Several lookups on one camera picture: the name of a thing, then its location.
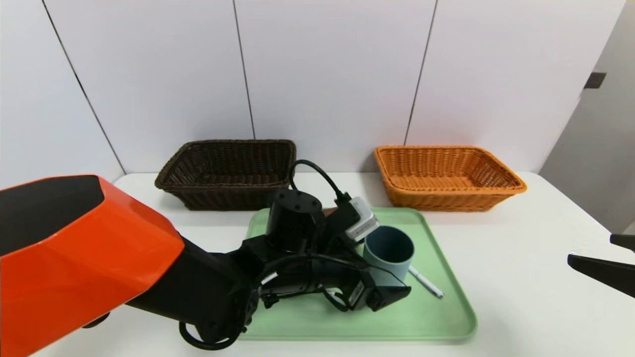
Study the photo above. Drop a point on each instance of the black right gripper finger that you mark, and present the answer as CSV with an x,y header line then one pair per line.
x,y
625,242
610,275

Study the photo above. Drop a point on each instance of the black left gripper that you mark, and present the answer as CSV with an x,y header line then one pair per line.
x,y
363,296

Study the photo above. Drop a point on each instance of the white pen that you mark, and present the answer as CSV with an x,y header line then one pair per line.
x,y
426,282

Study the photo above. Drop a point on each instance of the blue-grey plastic cup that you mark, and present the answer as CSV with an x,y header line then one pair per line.
x,y
392,248

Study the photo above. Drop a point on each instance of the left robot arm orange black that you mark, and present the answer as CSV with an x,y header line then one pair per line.
x,y
74,248

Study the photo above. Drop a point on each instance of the orange wicker basket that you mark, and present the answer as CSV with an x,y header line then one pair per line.
x,y
446,198

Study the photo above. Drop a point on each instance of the dark brown wicker basket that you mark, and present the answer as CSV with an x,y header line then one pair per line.
x,y
223,193

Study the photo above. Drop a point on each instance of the green plastic tray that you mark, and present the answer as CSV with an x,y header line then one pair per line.
x,y
436,317

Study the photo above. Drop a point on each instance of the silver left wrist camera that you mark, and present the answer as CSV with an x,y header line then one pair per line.
x,y
362,220

